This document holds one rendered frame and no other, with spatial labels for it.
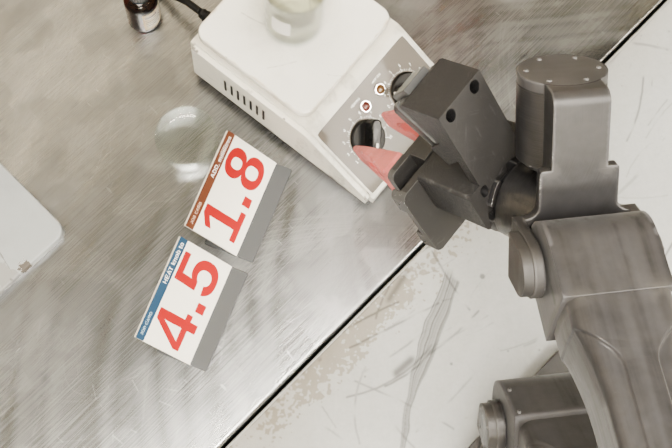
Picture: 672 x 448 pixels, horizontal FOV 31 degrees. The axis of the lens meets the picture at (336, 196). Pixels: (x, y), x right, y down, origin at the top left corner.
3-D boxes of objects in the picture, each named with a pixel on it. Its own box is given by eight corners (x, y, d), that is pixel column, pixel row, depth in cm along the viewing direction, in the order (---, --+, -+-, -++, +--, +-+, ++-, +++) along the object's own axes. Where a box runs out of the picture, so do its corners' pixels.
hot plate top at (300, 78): (394, 19, 101) (395, 15, 100) (305, 123, 98) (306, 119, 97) (283, -63, 103) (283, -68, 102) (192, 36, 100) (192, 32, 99)
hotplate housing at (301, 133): (456, 102, 108) (471, 68, 100) (367, 211, 104) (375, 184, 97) (264, -41, 111) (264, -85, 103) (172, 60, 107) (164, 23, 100)
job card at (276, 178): (292, 170, 105) (293, 155, 101) (252, 263, 102) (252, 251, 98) (227, 145, 105) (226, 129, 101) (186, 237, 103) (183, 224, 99)
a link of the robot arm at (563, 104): (478, 59, 77) (527, 130, 66) (609, 47, 78) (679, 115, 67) (477, 221, 82) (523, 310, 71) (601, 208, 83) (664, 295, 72)
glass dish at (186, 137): (176, 184, 104) (174, 177, 102) (144, 133, 105) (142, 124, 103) (231, 154, 105) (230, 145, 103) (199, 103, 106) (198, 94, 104)
